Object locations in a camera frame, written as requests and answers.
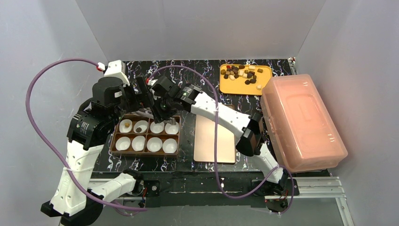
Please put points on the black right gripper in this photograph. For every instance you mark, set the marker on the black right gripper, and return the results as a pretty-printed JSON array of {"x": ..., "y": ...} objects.
[{"x": 161, "y": 110}]

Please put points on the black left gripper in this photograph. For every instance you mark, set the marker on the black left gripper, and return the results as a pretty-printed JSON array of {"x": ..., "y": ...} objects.
[{"x": 139, "y": 94}]

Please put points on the metal tweezers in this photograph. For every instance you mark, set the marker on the metal tweezers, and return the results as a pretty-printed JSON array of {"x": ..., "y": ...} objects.
[{"x": 172, "y": 121}]

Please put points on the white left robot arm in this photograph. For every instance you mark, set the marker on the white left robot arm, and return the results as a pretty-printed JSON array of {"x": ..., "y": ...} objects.
[{"x": 75, "y": 202}]

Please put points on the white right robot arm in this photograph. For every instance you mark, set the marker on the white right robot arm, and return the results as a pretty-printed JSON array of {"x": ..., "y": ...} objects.
[{"x": 248, "y": 129}]

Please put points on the brown chocolate box tray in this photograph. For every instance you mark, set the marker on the brown chocolate box tray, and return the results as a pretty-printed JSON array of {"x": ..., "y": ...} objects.
[{"x": 145, "y": 152}]

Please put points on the white paper cup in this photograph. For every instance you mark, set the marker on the white paper cup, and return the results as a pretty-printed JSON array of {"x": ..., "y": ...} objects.
[
  {"x": 157, "y": 128},
  {"x": 122, "y": 144},
  {"x": 122, "y": 128},
  {"x": 143, "y": 124},
  {"x": 172, "y": 129},
  {"x": 169, "y": 146},
  {"x": 154, "y": 144},
  {"x": 138, "y": 143}
]

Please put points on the rose gold box lid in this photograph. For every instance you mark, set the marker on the rose gold box lid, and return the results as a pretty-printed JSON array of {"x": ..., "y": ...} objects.
[{"x": 204, "y": 142}]

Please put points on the yellow tray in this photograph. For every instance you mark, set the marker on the yellow tray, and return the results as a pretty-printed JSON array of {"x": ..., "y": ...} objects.
[{"x": 243, "y": 79}]

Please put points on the pink plastic storage box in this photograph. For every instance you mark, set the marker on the pink plastic storage box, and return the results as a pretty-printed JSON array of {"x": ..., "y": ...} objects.
[{"x": 301, "y": 131}]

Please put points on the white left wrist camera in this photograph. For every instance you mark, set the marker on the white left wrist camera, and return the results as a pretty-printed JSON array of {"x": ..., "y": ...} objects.
[{"x": 117, "y": 69}]

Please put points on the aluminium frame rail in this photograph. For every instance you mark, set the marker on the aluminium frame rail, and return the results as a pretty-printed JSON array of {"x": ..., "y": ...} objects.
[{"x": 165, "y": 192}]

